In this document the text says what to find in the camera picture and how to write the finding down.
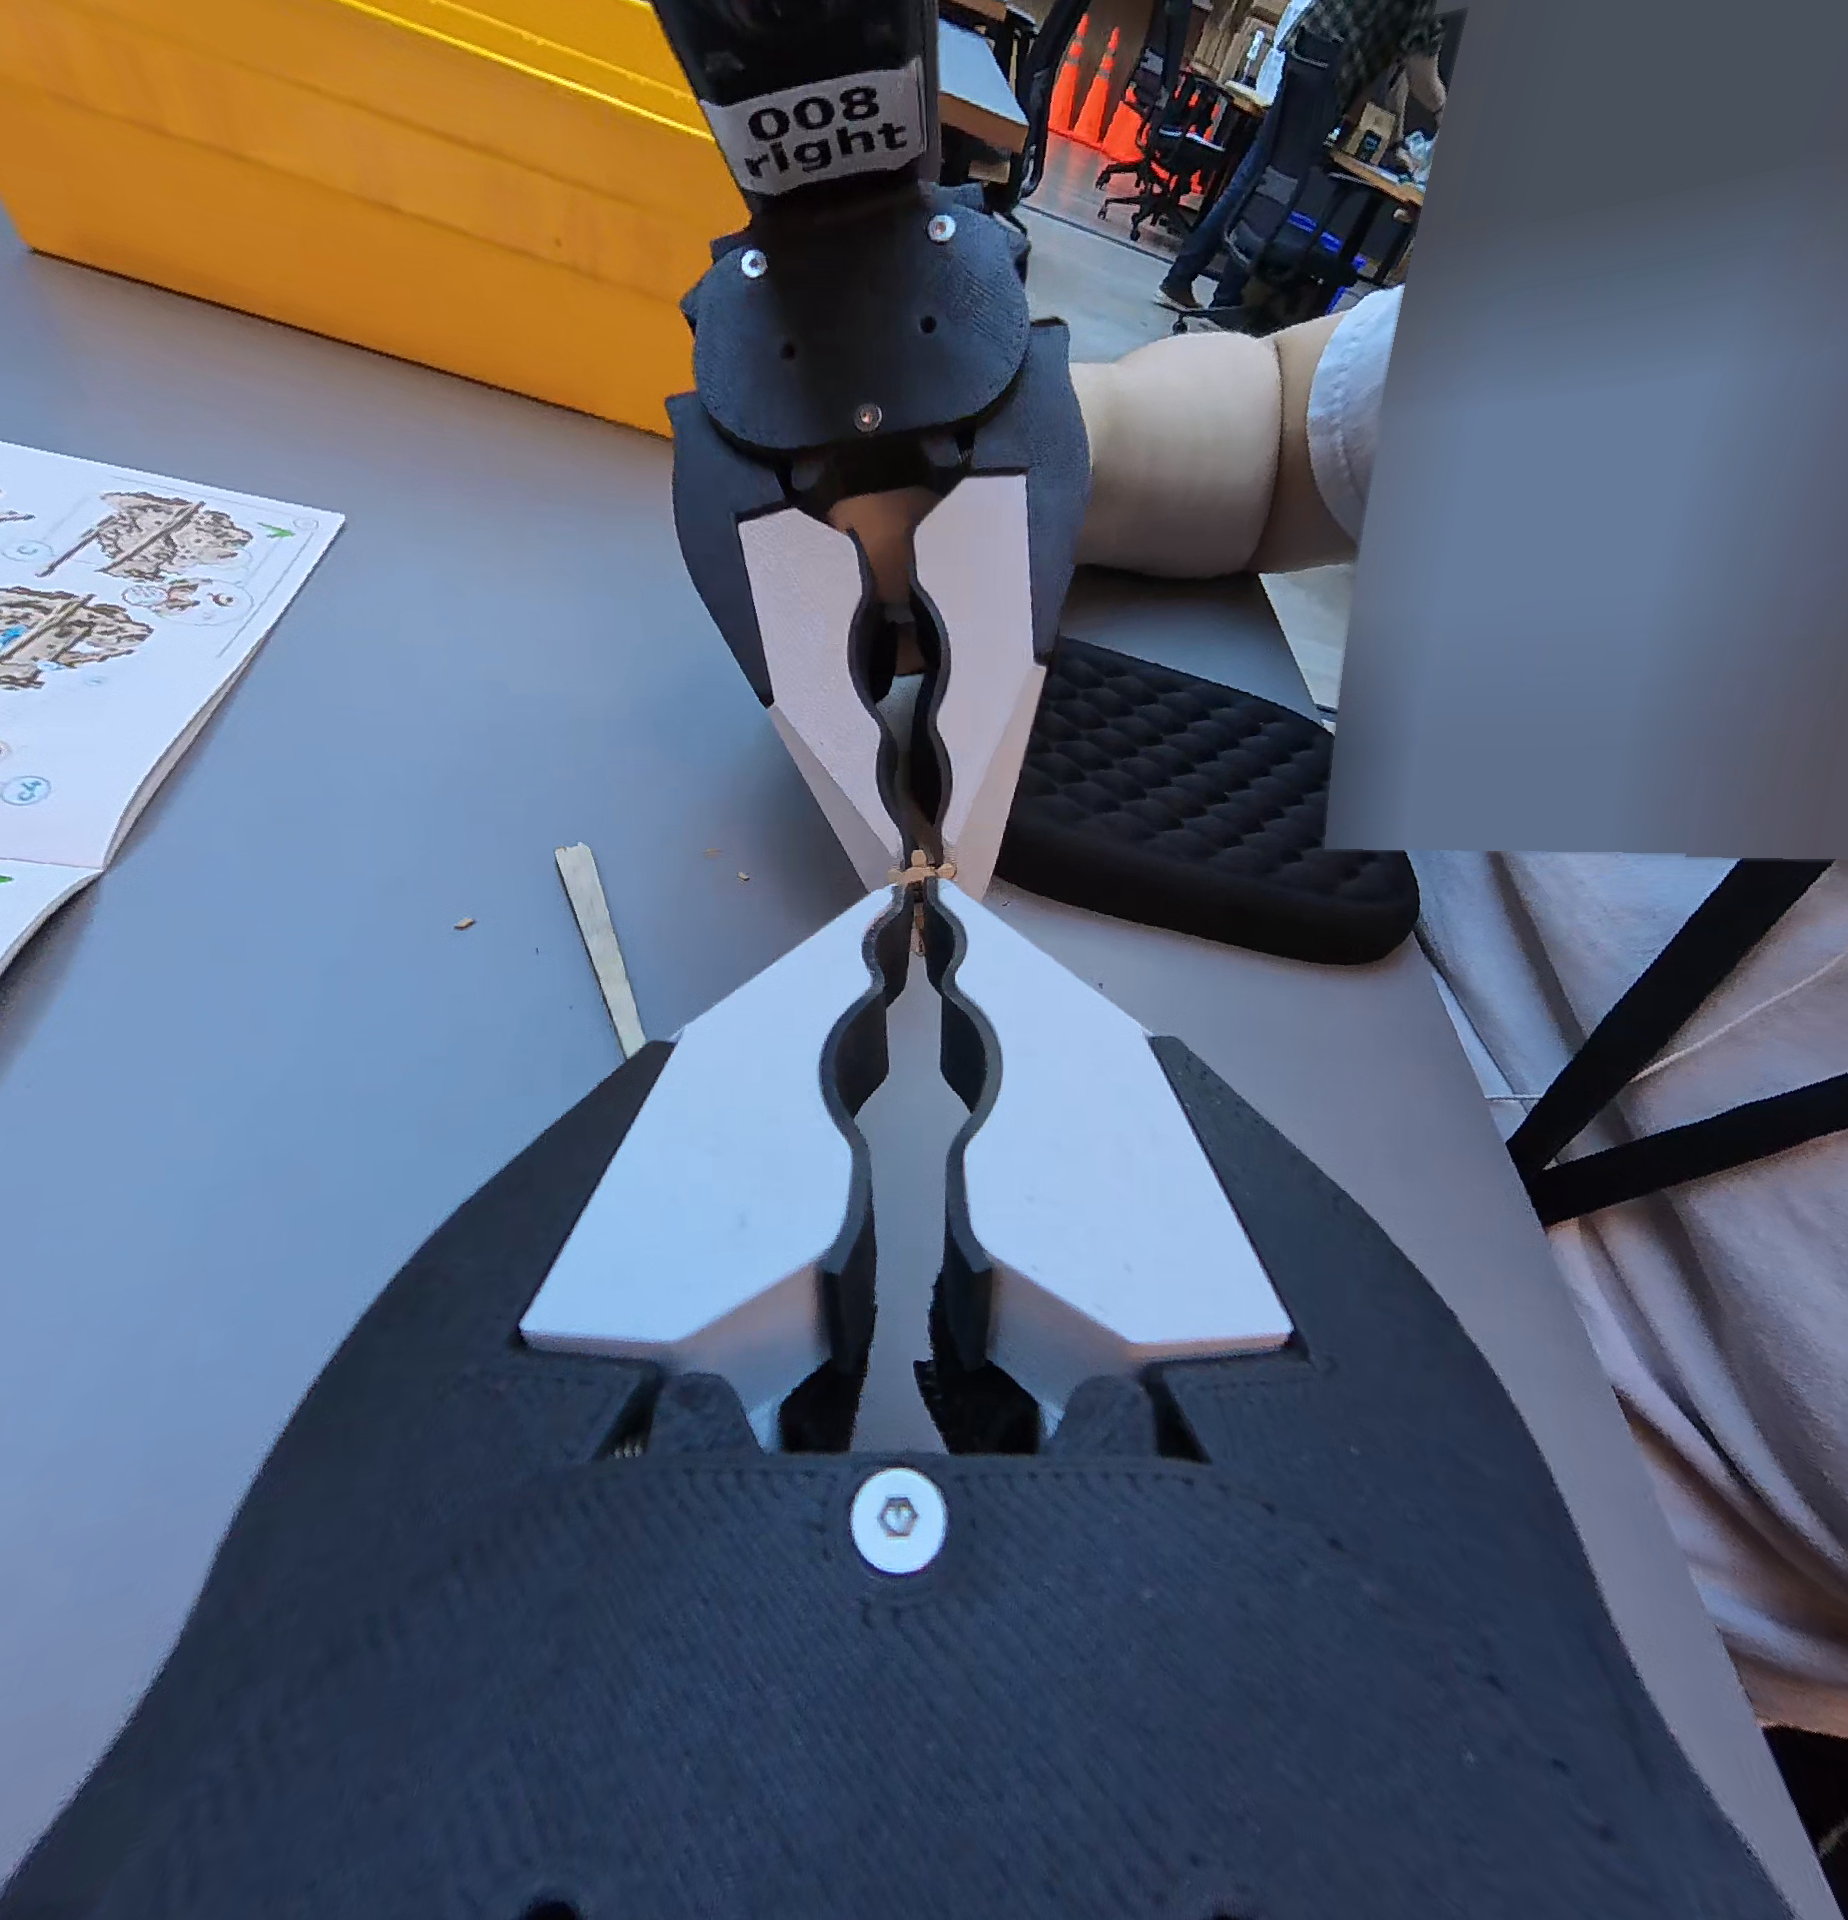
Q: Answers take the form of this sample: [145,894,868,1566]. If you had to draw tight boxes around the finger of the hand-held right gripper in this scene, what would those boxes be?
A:
[732,499,913,894]
[907,471,1047,903]

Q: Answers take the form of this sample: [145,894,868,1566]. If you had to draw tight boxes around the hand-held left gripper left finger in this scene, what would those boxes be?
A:
[518,890,911,1456]

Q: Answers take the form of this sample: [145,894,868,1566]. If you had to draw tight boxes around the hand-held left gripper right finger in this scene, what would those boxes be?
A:
[922,885,1296,1456]

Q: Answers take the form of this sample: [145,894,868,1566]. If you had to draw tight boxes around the small wooden model part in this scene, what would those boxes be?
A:
[884,846,958,954]

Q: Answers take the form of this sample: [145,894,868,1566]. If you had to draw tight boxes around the person's right forearm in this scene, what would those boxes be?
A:
[1071,307,1367,579]

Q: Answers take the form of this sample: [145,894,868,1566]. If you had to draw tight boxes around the black quilted wrist rest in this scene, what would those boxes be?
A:
[998,636,1421,967]

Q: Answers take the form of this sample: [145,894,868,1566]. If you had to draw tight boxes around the thin wooden stick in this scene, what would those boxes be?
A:
[552,843,648,1059]

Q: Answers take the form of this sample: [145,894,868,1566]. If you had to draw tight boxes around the black office chair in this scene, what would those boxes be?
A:
[1096,66,1240,243]

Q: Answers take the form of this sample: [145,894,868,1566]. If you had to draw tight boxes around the yellow plastic bin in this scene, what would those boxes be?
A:
[0,0,760,438]

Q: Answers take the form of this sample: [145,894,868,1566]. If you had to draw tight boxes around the person's white shirt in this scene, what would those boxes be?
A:
[1306,286,1848,1742]

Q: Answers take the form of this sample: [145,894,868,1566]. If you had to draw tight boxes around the model instruction booklet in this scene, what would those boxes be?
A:
[0,432,344,1028]

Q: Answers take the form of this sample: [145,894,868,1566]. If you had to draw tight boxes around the black harness strap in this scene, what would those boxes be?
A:
[1508,858,1848,1233]

